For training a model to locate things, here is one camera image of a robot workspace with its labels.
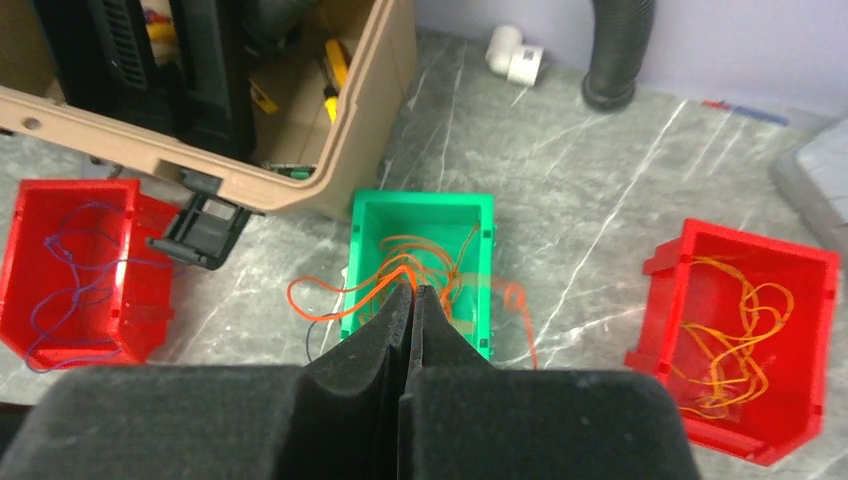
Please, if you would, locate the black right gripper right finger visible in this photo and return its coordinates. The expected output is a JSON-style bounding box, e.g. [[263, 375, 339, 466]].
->
[[399, 287, 700, 479]]

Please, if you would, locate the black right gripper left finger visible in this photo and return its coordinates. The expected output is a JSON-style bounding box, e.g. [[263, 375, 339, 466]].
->
[[1, 285, 414, 479]]

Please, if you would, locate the red orange wire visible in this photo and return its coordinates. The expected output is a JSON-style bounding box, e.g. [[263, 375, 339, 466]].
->
[[286, 263, 539, 371]]

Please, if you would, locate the green plastic bin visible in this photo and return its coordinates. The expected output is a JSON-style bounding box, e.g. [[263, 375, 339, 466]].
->
[[343, 190, 496, 359]]

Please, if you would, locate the red plastic bin left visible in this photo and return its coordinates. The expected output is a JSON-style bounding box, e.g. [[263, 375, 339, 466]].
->
[[1, 179, 178, 373]]

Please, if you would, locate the red plastic bin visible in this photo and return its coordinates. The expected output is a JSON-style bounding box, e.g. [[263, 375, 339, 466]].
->
[[624, 218, 841, 466], [1, 179, 178, 373]]

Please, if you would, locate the red plastic bin right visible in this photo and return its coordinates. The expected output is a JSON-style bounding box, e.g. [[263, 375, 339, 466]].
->
[[624, 218, 841, 466]]

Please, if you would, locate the tan plastic toolbox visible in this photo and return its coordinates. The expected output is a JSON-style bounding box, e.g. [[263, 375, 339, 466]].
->
[[0, 0, 420, 272]]

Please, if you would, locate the yellow tool in toolbox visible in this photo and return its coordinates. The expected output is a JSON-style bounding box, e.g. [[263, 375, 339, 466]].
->
[[318, 38, 350, 123]]

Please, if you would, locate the white pipe fitting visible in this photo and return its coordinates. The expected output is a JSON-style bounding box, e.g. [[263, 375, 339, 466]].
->
[[485, 25, 544, 87]]

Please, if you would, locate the grey plastic case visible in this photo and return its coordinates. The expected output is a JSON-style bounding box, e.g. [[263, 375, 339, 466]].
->
[[770, 119, 847, 256]]

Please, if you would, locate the black toolbox tray insert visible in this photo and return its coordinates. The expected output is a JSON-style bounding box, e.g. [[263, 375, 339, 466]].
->
[[31, 0, 256, 161]]

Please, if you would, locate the black corrugated hose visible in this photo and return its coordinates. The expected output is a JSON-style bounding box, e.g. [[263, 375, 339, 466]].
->
[[581, 0, 657, 112]]

